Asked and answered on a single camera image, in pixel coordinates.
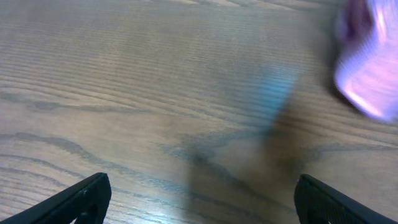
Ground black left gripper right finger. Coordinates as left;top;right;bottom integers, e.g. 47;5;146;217
294;174;397;224

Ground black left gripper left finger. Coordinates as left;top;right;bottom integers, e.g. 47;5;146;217
1;172;112;224

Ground light purple cloth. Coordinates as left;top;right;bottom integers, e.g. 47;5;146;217
334;0;397;121

